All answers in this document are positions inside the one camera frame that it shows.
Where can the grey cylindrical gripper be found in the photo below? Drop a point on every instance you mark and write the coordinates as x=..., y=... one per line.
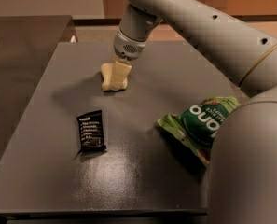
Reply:
x=129, y=47

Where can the pale yellow sponge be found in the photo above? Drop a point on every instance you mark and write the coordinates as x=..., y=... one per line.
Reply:
x=106, y=72

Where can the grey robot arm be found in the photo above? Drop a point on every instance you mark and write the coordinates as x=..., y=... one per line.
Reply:
x=243, y=167

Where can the black snack bar wrapper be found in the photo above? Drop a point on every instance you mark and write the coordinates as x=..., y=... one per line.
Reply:
x=91, y=131

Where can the green chips bag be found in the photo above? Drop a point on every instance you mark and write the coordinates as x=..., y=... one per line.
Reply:
x=197, y=127

